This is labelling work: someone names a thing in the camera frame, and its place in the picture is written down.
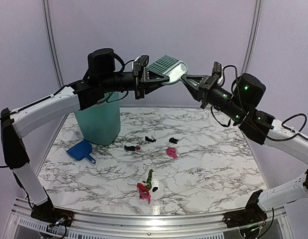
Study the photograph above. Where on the teal hand brush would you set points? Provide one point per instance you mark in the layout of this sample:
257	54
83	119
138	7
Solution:
170	67

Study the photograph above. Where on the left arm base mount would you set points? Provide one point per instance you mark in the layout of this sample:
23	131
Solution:
47	212

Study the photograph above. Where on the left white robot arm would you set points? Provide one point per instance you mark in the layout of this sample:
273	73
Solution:
105	74

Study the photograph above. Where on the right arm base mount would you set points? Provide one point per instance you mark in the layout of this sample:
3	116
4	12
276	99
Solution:
252	213

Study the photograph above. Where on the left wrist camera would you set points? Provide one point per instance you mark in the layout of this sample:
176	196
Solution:
140	63

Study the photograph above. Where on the black paper scrap right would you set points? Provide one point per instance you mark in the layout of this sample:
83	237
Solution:
173	140

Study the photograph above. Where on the black and pink paper scrap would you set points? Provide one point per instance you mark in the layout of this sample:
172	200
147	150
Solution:
132	148

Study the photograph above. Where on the green paper scrap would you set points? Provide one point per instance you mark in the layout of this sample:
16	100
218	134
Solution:
148	182

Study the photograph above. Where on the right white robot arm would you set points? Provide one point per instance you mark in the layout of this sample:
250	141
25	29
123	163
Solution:
258	126

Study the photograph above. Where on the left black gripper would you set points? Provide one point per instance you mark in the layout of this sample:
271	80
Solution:
147	85

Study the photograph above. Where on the aluminium front frame rail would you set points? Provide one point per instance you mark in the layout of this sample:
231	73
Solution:
86	225

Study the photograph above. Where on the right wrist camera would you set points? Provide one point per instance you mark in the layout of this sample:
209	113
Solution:
217	72

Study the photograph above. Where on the pink paper scrap centre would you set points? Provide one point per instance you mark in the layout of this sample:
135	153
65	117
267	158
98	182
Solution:
172	152

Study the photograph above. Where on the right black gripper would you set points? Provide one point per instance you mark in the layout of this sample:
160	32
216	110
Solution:
204	88

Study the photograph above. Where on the black and white paper scrap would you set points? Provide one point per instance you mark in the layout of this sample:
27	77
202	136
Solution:
151	138

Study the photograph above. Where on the left aluminium corner post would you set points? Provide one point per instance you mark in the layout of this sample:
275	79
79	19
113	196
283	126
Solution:
51	42

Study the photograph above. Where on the teal plastic waste bin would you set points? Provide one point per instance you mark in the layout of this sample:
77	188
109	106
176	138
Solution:
100	124

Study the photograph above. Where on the blue plastic dustpan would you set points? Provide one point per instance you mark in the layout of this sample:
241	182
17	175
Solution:
81	150

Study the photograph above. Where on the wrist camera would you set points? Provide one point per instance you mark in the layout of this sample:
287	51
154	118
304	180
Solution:
217	72
140	63

